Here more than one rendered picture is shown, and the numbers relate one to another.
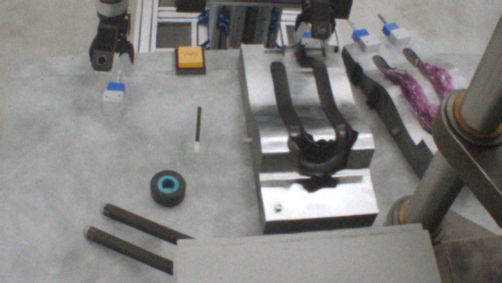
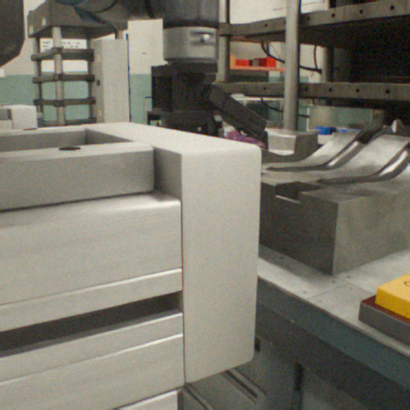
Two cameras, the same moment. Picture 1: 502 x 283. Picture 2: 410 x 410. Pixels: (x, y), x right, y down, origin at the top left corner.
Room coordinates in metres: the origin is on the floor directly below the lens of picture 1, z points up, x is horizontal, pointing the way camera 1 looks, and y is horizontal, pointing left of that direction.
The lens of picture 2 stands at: (1.56, 0.45, 1.01)
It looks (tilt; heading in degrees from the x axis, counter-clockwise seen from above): 15 degrees down; 251
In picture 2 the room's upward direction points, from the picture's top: straight up
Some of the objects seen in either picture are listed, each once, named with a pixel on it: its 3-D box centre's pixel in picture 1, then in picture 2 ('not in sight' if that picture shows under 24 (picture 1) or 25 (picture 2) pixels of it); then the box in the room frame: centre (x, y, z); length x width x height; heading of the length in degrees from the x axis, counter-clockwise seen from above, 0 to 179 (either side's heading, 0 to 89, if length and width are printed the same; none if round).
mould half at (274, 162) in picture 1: (306, 124); (373, 178); (1.05, -0.14, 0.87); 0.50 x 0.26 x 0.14; 14
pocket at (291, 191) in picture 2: (272, 55); (299, 199); (1.26, -0.04, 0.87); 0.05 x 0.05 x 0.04; 14
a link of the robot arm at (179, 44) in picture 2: not in sight; (191, 48); (1.38, -0.13, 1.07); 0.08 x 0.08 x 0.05
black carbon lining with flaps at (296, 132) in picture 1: (313, 107); (365, 150); (1.07, -0.15, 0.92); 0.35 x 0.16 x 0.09; 14
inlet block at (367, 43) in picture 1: (359, 35); not in sight; (1.42, -0.27, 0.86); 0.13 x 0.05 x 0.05; 32
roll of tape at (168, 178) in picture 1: (168, 188); not in sight; (0.84, 0.15, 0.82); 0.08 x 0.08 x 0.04
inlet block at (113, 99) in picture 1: (116, 89); not in sight; (1.10, 0.34, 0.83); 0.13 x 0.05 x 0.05; 6
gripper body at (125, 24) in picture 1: (113, 24); not in sight; (1.09, 0.34, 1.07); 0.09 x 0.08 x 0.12; 6
